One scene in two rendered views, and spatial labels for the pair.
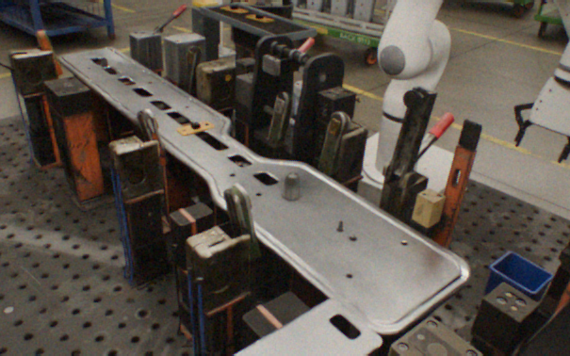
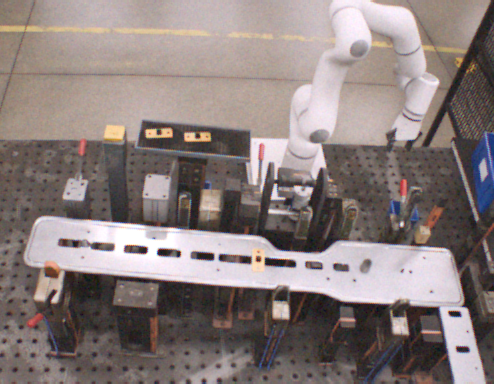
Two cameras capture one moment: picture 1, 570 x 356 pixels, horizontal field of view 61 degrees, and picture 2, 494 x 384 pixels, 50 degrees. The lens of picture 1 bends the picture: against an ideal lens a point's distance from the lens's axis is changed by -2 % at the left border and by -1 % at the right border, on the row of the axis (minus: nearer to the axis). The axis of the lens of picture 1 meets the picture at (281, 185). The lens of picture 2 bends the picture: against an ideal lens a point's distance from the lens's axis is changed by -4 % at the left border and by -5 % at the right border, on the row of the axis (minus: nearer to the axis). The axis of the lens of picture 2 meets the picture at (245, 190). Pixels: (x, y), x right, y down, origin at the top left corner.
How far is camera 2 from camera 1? 1.48 m
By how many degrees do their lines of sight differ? 45
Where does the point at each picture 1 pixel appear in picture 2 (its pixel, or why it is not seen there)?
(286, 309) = (429, 323)
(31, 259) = not seen: outside the picture
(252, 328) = (432, 341)
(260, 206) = (365, 287)
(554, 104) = (408, 129)
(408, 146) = (407, 213)
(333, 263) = (421, 291)
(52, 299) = not seen: outside the picture
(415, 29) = (332, 115)
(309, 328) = (449, 324)
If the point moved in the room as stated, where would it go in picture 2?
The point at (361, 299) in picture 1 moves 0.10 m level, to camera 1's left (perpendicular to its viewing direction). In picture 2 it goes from (445, 298) to (430, 318)
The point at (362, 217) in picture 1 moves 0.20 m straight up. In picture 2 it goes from (398, 256) to (420, 218)
